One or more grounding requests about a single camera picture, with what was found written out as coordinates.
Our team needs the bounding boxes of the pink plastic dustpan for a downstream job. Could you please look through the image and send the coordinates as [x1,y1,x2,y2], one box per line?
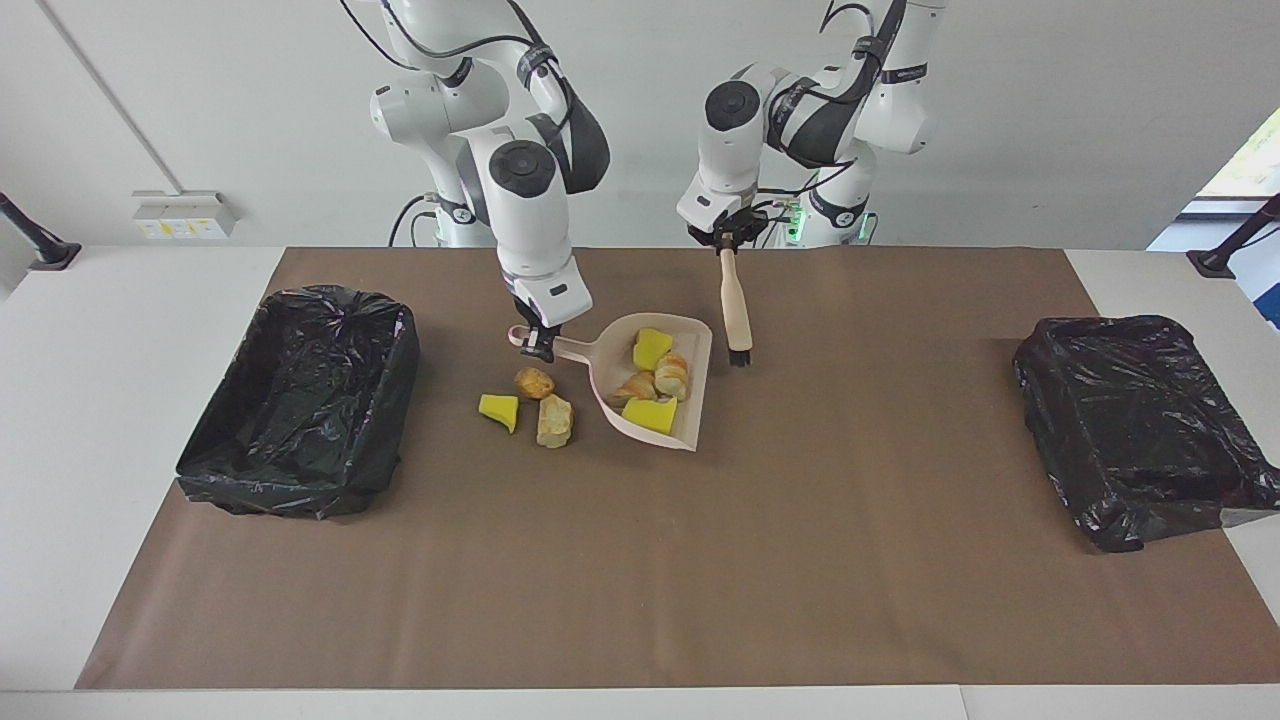
[508,313,714,453]

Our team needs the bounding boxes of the pink hand brush black bristles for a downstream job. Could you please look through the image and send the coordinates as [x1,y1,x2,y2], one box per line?
[719,248,754,367]

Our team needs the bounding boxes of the beige bread chunk toy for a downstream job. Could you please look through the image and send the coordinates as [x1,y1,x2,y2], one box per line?
[536,393,576,449]

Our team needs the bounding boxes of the notched yellow sponge piece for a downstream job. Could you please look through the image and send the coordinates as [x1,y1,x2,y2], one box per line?
[622,397,679,436]

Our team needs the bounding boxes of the bin lined with black bag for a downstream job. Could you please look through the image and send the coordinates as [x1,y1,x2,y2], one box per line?
[1012,315,1280,553]
[175,284,421,519]

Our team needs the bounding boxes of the brown paper table mat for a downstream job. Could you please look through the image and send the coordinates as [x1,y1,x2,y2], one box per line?
[75,247,1280,691]

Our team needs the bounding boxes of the bright window opening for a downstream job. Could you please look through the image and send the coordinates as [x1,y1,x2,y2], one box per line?
[1195,108,1280,201]

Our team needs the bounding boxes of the black right base cable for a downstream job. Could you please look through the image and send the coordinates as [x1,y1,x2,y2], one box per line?
[387,194,433,248]

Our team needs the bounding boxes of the white wall socket box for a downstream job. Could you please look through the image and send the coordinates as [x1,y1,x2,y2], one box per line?
[132,190,238,241]

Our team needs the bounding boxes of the white wall cable conduit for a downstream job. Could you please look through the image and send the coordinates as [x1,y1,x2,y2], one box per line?
[38,0,188,194]

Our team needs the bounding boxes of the black camera stand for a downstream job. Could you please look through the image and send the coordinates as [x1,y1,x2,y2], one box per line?
[1187,193,1280,279]
[0,192,83,272]

